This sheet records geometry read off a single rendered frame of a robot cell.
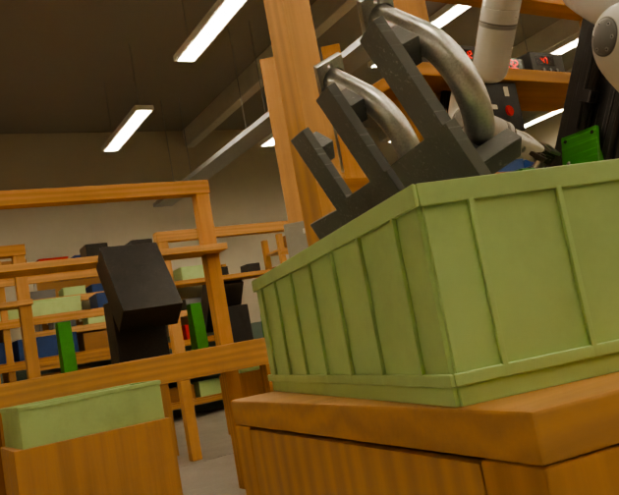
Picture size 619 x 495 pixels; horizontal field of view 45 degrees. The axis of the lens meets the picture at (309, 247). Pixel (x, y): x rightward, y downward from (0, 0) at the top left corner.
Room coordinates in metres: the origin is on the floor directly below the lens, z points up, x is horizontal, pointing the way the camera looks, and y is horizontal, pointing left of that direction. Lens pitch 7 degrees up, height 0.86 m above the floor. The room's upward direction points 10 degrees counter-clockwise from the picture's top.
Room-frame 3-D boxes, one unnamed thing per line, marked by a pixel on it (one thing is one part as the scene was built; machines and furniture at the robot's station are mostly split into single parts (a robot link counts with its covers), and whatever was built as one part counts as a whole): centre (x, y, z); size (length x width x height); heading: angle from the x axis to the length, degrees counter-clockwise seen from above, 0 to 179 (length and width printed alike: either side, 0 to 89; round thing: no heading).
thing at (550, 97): (2.29, -0.66, 1.52); 0.90 x 0.25 x 0.04; 124
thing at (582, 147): (1.98, -0.78, 1.17); 0.13 x 0.12 x 0.20; 124
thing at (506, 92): (2.18, -0.60, 1.42); 0.17 x 0.12 x 0.15; 124
